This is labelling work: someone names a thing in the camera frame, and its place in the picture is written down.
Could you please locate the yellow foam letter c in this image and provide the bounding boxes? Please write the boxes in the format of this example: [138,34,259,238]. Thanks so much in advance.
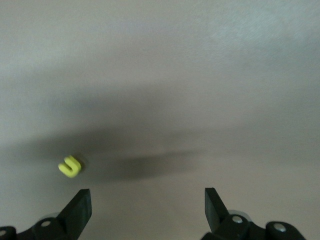
[57,154,82,179]

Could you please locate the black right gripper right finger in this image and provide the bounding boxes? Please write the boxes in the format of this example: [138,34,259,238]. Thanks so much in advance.
[201,187,307,240]

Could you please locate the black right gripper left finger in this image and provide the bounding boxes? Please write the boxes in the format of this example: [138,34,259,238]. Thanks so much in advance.
[0,188,92,240]

